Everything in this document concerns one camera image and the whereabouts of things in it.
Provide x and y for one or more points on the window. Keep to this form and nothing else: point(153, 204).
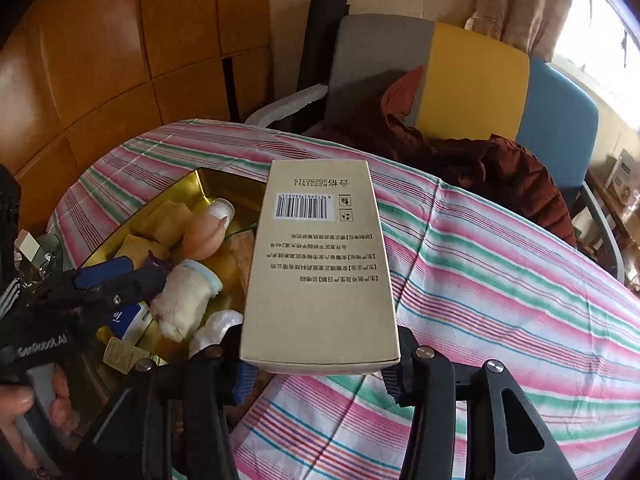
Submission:
point(600, 35)

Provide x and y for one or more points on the wooden panelled wardrobe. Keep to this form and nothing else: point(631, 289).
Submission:
point(100, 35)

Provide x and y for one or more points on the green-edged clear snack packet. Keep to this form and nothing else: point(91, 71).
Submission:
point(242, 255)

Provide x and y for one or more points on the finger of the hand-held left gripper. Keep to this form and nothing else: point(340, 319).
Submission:
point(125, 290)
point(100, 272)

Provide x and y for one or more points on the black rolled mat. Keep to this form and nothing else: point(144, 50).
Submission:
point(325, 35)

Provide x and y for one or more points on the beige paper tag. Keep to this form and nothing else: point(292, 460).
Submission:
point(120, 355)

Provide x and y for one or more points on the beige cardboard box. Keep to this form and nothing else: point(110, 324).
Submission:
point(320, 285)

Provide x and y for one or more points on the cream plush toy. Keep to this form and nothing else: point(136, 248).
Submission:
point(185, 300)

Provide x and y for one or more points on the gold metal tin box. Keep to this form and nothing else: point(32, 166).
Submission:
point(205, 185)

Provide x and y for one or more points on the peach sponge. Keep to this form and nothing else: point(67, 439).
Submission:
point(207, 232)

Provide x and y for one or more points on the beige patterned curtain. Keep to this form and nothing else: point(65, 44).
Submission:
point(520, 0)

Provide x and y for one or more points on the white printed carton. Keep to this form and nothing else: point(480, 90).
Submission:
point(627, 175)

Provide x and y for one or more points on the round glass side table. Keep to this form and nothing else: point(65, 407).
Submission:
point(52, 252)

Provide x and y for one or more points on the person's left hand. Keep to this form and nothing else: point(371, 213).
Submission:
point(15, 407)

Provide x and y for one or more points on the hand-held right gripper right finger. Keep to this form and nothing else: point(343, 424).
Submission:
point(400, 385)

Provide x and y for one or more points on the grey yellow blue armchair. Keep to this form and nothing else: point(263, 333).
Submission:
point(475, 75)

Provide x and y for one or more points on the pink green striped tablecloth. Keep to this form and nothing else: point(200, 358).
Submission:
point(475, 300)

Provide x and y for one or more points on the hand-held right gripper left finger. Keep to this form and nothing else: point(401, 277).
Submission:
point(246, 382)

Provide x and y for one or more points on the blue and white small box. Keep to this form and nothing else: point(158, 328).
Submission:
point(130, 322)

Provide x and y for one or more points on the purple snack packet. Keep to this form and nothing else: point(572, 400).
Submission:
point(160, 261)

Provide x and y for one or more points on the dark red padded jacket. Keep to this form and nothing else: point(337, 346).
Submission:
point(480, 170)

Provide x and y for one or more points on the white plastic wrap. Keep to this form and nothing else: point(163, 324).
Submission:
point(215, 325)

